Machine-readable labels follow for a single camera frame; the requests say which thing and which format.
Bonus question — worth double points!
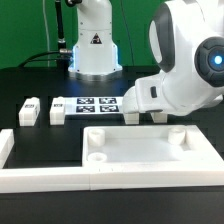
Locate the white desk top tray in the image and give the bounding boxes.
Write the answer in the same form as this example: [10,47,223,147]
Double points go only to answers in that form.
[82,125,221,166]

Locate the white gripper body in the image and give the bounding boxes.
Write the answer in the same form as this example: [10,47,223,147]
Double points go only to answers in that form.
[122,74,174,114]

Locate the white marker base plate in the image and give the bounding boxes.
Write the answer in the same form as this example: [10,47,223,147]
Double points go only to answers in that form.
[65,96,123,115]

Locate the black cable bundle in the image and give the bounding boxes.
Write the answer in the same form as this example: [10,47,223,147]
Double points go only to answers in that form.
[18,0,74,68]

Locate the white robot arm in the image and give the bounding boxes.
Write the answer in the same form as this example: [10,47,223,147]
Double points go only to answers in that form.
[66,0,224,116]

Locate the white L-shaped corner fence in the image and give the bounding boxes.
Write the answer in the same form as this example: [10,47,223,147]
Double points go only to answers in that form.
[0,129,224,193]

